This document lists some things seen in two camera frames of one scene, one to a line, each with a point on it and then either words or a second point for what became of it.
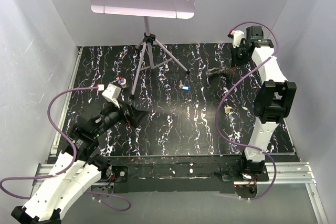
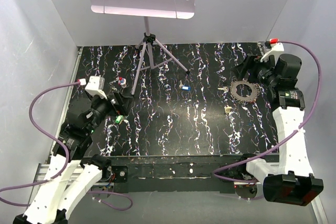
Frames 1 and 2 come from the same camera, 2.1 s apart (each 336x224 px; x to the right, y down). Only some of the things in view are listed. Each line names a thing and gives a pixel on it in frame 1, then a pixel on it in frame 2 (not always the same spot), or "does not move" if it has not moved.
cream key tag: [228, 109] does not move
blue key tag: [186, 87] does not move
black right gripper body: [240, 58] -> [262, 72]
